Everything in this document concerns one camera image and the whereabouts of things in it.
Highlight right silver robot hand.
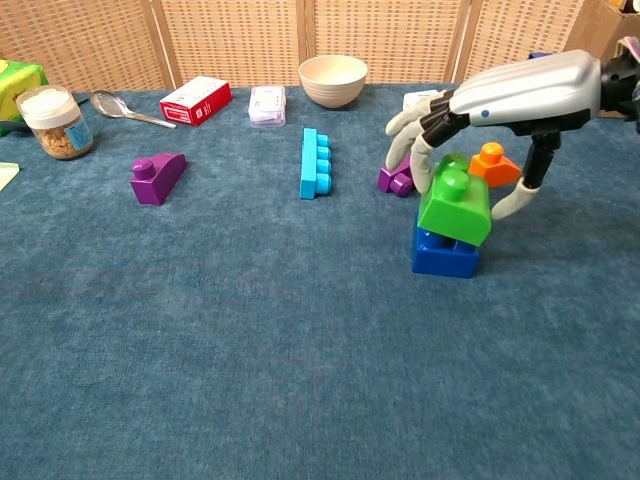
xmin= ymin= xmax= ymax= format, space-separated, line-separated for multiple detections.
xmin=384 ymin=48 xmax=604 ymax=221

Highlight green two-stud block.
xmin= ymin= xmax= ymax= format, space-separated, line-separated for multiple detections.
xmin=417 ymin=152 xmax=494 ymax=247

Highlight dark blue four-stud block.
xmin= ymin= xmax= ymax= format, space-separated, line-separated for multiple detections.
xmin=411 ymin=225 xmax=481 ymax=279

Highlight orange one-stud block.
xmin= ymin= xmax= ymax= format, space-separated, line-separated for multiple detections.
xmin=468 ymin=141 xmax=523 ymax=189

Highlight cardboard box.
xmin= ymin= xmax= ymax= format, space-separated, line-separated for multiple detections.
xmin=564 ymin=0 xmax=640 ymax=119

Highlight small white box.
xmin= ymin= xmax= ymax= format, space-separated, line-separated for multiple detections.
xmin=402 ymin=89 xmax=446 ymax=114

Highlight purple two-stud small block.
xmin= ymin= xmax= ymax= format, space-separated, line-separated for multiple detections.
xmin=376 ymin=153 xmax=416 ymax=198

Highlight beige bowl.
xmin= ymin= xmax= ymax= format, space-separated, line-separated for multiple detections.
xmin=298 ymin=55 xmax=369 ymax=110

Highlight light blue long block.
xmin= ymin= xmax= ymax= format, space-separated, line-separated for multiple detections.
xmin=299 ymin=127 xmax=333 ymax=200

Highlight clear plastic white case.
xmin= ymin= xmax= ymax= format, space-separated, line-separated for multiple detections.
xmin=248 ymin=85 xmax=288 ymax=128

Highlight wicker folding screen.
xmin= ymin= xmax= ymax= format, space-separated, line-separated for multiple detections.
xmin=0 ymin=0 xmax=601 ymax=94

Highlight red and white box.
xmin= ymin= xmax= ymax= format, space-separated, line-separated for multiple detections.
xmin=159 ymin=75 xmax=234 ymax=128

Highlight teal table carpet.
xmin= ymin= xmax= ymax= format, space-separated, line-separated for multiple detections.
xmin=0 ymin=82 xmax=640 ymax=480

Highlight purple one-stud curved block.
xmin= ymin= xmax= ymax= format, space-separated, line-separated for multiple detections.
xmin=129 ymin=152 xmax=188 ymax=206

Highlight metal spoon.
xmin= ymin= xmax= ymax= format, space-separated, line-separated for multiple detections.
xmin=91 ymin=89 xmax=178 ymax=130

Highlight white-lidded clear jar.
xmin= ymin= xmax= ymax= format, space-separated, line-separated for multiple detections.
xmin=15 ymin=84 xmax=95 ymax=161

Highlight green yellow tissue pack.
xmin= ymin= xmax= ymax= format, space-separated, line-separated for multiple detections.
xmin=0 ymin=58 xmax=50 ymax=137

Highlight light green dustpan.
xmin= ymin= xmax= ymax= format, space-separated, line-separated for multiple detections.
xmin=0 ymin=161 xmax=21 ymax=194

